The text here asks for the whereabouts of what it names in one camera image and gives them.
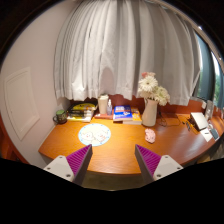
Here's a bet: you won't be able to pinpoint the white ceramic vase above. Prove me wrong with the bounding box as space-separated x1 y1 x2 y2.
142 99 158 127

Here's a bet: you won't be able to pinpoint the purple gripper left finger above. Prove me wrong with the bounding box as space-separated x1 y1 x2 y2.
44 145 93 186

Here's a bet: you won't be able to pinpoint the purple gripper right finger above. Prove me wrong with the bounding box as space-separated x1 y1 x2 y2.
135 144 182 184

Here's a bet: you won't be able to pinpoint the white paper card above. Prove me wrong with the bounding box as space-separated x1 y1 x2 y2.
201 129 212 142

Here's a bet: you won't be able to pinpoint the blue book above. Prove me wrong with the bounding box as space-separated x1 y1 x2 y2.
113 105 132 121

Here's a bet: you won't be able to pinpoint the red flat book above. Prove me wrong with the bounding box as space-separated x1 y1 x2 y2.
94 114 113 120

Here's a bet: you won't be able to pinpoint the black cable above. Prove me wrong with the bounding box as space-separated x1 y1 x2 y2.
157 112 192 131

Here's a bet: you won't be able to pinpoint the white curtain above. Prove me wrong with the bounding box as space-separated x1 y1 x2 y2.
54 0 200 105

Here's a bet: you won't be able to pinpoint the round white blue mouse pad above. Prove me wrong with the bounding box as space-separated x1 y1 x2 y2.
78 123 111 147

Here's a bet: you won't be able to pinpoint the white cylindrical container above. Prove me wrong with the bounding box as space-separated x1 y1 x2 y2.
98 95 109 114

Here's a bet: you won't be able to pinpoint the clear sanitizer bottle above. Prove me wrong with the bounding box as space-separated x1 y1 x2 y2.
107 99 112 115

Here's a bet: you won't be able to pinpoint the white box device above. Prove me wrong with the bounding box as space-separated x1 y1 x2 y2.
190 112 208 131

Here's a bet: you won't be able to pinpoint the yellow black book stack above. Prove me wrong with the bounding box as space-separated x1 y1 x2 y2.
67 103 96 122

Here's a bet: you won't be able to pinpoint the white and pink flowers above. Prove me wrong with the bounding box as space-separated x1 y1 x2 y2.
138 72 170 106

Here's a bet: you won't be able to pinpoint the green mug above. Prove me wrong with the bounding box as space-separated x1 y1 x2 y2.
53 110 67 124

